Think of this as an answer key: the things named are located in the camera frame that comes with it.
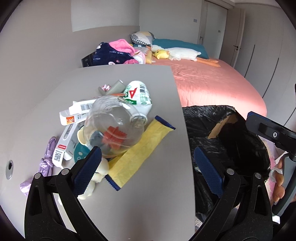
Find white bedroom door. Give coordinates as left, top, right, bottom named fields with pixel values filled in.
left=219, top=8, right=245, bottom=68

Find yellow blue-ended wrapper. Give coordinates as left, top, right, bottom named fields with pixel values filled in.
left=105, top=115, right=176, bottom=191

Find pink bed sheet mattress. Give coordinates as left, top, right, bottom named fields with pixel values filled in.
left=153, top=59, right=267, bottom=118

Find teal pillow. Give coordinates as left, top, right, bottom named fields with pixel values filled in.
left=152, top=39, right=209, bottom=59

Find grey desk cable grommet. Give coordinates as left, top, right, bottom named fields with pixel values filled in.
left=5, top=160, right=14, bottom=180

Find teal round cup lid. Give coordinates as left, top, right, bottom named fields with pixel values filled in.
left=73, top=129, right=105, bottom=164

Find white red-label small box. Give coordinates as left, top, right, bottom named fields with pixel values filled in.
left=52, top=121, right=85, bottom=168

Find purple plastic wrapper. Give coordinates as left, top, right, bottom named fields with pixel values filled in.
left=20, top=137, right=57, bottom=196

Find grey checkered pillow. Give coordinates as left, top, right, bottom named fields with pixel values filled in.
left=130, top=31, right=154, bottom=46

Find orange ribbed stopper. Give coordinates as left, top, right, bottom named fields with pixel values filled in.
left=102, top=126, right=127, bottom=150

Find navy patterned blanket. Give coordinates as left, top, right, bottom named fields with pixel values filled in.
left=92, top=42, right=138, bottom=66

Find white goose plush toy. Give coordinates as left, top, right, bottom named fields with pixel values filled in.
left=150, top=45, right=220, bottom=67

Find yellow long plush pillow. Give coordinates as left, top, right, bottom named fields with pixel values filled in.
left=145, top=50, right=152, bottom=64

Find cardboard trash box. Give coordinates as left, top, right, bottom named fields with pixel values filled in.
left=207, top=114, right=238, bottom=140

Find grey desk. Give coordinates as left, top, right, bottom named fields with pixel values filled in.
left=0, top=64, right=196, bottom=241

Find white tissue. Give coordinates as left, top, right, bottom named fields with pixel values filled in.
left=78, top=158, right=109, bottom=200

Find person's right hand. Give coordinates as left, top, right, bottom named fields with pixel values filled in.
left=270, top=159, right=285, bottom=205

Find yellow duck plush toy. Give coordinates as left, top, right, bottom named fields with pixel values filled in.
left=154, top=50, right=170, bottom=60

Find black trash bag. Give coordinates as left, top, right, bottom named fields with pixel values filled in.
left=182, top=104, right=271, bottom=217

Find white milk bottle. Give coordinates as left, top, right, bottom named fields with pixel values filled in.
left=123, top=80, right=152, bottom=116

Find white barcode carton box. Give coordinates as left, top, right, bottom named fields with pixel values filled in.
left=59, top=99, right=96, bottom=126

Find clear plastic jar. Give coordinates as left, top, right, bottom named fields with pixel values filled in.
left=77, top=95, right=147, bottom=158

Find black wall socket panel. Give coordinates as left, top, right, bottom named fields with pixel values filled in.
left=81, top=52, right=95, bottom=68

